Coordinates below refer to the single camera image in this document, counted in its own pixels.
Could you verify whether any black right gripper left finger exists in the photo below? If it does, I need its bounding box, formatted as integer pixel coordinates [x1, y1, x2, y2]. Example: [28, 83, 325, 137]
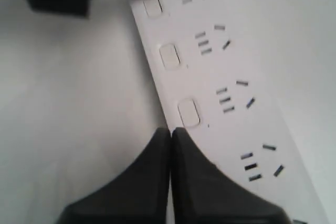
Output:
[58, 127, 171, 223]

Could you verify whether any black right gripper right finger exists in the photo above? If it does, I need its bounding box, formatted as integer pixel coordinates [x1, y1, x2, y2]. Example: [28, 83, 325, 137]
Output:
[171, 127, 290, 223]

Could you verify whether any white power strip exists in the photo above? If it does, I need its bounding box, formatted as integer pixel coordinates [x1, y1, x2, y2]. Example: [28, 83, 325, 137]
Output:
[130, 0, 328, 223]

